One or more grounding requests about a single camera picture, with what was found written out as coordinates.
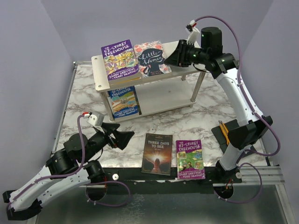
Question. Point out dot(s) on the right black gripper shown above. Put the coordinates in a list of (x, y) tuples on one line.
[(177, 57)]

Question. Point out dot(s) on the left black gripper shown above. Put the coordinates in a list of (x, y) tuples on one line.
[(122, 137)]

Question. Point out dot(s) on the Little Women dark book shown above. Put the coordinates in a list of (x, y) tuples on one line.
[(151, 57)]

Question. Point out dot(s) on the blue 91-Storey Treehouse book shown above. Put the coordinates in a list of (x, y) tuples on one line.
[(124, 102)]

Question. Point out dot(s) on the thin dark patterned book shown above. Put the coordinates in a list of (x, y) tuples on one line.
[(157, 154)]

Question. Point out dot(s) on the purple 117-Storey Treehouse book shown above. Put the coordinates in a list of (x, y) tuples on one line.
[(190, 165)]

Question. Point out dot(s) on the orange 130-Storey Treehouse book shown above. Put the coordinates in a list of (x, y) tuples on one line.
[(123, 80)]

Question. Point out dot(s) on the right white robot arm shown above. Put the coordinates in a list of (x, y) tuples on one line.
[(252, 123)]

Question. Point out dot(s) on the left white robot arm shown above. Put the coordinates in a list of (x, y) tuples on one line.
[(66, 169)]

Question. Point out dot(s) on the white two-tier wooden shelf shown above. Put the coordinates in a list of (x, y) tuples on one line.
[(156, 93)]

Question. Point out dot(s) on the yellow utility knife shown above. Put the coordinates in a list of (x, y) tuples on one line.
[(224, 131)]

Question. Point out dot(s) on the black notebook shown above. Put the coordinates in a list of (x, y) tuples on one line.
[(220, 137)]

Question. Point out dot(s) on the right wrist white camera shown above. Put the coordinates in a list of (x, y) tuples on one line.
[(193, 32)]

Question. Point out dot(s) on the wrist white camera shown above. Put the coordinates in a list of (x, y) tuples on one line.
[(95, 119), (193, 32)]

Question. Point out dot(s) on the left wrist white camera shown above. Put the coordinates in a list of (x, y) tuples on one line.
[(95, 119)]

